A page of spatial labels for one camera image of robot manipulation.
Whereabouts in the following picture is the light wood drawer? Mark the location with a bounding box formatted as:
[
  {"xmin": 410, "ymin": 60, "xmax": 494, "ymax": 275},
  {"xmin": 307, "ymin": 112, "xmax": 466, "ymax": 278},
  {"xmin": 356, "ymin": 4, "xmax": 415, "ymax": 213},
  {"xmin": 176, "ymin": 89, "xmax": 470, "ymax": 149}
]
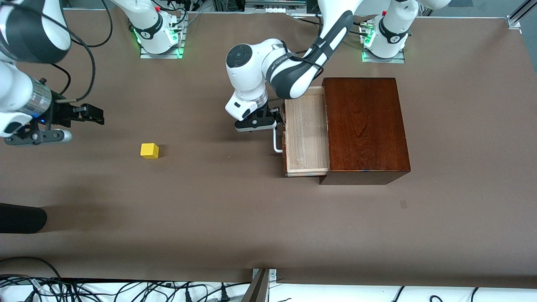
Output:
[{"xmin": 273, "ymin": 86, "xmax": 331, "ymax": 177}]

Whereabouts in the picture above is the dark brown wooden cabinet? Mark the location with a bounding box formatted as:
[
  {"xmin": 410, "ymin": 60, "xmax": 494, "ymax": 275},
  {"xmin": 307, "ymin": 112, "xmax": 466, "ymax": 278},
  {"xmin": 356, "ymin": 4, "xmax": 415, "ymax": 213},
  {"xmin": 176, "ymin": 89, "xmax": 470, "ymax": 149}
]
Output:
[{"xmin": 318, "ymin": 78, "xmax": 411, "ymax": 185}]

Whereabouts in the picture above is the white power strip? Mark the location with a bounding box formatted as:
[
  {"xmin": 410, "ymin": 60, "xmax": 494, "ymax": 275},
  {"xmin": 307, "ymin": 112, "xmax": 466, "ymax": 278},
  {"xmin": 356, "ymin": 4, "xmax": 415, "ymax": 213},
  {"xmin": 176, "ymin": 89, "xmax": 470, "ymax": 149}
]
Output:
[{"xmin": 245, "ymin": 0, "xmax": 307, "ymax": 13}]

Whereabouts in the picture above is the black ribbed foam cylinder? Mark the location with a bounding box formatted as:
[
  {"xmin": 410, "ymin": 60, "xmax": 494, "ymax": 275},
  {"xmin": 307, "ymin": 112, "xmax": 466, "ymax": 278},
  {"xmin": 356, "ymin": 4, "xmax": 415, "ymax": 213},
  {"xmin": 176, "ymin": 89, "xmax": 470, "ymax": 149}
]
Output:
[{"xmin": 0, "ymin": 203, "xmax": 47, "ymax": 234}]

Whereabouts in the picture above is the brown paper table cover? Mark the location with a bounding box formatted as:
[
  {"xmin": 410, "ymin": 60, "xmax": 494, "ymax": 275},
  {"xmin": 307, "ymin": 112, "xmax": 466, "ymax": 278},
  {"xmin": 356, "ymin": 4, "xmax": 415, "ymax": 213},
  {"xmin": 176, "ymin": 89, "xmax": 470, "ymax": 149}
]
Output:
[{"xmin": 0, "ymin": 8, "xmax": 537, "ymax": 290}]

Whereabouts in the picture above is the aluminium profile beam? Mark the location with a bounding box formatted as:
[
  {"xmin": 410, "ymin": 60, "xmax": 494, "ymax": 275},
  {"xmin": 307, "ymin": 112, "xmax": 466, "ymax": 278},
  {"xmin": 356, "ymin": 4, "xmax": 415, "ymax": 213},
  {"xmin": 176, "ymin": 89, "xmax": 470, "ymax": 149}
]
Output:
[{"xmin": 240, "ymin": 268, "xmax": 277, "ymax": 302}]

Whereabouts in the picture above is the thick black gripper cable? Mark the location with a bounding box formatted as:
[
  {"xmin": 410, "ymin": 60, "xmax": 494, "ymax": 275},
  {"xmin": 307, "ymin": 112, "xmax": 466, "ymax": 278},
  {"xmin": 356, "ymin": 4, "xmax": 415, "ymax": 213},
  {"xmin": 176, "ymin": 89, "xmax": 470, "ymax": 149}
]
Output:
[{"xmin": 40, "ymin": 15, "xmax": 97, "ymax": 103}]

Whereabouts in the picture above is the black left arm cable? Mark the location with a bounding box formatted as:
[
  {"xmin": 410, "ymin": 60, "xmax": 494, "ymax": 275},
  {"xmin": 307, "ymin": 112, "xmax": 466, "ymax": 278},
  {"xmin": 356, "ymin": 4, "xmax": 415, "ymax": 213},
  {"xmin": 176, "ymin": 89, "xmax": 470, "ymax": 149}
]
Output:
[{"xmin": 285, "ymin": 38, "xmax": 332, "ymax": 70}]

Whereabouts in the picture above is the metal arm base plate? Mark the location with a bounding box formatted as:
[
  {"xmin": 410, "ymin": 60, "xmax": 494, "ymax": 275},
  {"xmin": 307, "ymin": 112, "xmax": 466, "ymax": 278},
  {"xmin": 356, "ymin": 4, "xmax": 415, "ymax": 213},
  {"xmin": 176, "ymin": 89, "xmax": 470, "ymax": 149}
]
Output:
[
  {"xmin": 140, "ymin": 23, "xmax": 186, "ymax": 59},
  {"xmin": 361, "ymin": 23, "xmax": 406, "ymax": 64}
]

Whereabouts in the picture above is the thin black looping cable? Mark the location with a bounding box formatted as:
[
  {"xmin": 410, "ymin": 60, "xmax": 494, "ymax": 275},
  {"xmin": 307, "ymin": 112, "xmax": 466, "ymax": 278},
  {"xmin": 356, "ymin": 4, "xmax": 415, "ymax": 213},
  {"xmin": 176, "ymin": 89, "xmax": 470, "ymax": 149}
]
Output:
[{"xmin": 70, "ymin": 0, "xmax": 113, "ymax": 48}]

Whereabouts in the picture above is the black floor cable loop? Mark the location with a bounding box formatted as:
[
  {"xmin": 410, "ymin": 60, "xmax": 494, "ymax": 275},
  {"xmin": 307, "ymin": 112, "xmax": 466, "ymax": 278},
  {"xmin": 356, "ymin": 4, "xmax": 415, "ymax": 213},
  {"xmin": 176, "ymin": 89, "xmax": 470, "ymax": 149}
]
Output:
[{"xmin": 0, "ymin": 256, "xmax": 63, "ymax": 281}]

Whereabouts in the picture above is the black cable with white label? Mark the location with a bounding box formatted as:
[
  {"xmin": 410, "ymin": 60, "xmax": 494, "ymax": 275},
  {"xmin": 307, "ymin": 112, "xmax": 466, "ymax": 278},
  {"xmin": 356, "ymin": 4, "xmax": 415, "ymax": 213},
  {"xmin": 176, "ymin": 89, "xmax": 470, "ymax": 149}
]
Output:
[{"xmin": 23, "ymin": 277, "xmax": 47, "ymax": 302}]

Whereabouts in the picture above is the black cable with plug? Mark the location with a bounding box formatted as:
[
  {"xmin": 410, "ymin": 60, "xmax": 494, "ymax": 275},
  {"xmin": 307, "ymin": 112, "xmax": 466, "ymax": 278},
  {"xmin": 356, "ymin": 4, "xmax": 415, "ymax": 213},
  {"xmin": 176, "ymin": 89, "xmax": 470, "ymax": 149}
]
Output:
[
  {"xmin": 193, "ymin": 282, "xmax": 252, "ymax": 302},
  {"xmin": 159, "ymin": 283, "xmax": 210, "ymax": 302}
]

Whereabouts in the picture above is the aluminium frame corner bracket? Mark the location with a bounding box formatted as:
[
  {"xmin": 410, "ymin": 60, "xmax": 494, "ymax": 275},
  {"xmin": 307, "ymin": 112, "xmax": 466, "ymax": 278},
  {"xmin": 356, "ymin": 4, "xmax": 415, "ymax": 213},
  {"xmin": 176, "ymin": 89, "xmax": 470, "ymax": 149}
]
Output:
[{"xmin": 506, "ymin": 0, "xmax": 537, "ymax": 30}]

